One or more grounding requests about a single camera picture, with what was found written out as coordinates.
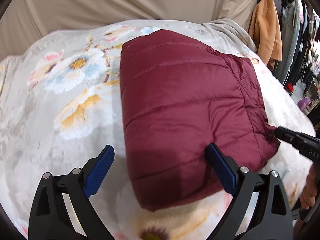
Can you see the floral fleece blanket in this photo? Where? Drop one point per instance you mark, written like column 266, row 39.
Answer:
column 60, row 106

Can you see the operator right hand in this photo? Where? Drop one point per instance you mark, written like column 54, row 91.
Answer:
column 308, row 196

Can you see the dark clothes rack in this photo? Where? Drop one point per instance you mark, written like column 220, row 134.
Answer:
column 298, row 23

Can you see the beige curtain sheet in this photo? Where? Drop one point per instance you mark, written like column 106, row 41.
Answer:
column 26, row 21

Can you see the maroon puffer jacket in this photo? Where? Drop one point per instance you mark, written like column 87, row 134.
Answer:
column 178, row 95

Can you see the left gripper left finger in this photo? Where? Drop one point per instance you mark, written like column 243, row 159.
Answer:
column 96, row 169

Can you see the orange hanging garment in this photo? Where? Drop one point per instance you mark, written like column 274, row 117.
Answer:
column 265, row 32

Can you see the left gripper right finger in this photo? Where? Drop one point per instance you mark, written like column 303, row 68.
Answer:
column 224, row 167

